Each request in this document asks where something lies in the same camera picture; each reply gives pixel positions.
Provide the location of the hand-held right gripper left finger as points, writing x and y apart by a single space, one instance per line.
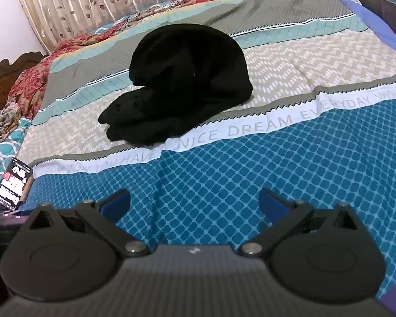
116 202

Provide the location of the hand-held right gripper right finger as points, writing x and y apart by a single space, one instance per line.
270 201

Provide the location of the black sock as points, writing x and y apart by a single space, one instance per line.
188 82

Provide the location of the patterned teal grey bed sheet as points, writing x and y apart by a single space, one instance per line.
250 115

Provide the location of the black smartphone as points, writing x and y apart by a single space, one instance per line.
11 185

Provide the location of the teal white patterned pillow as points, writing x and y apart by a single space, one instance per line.
3 152

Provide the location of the red floral blanket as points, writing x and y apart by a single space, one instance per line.
36 72

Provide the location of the carved wooden headboard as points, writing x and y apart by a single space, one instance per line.
6 72

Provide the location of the beige leaf print curtain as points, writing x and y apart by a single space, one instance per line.
118 3

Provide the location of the purple blue bed sheet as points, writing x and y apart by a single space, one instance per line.
379 23

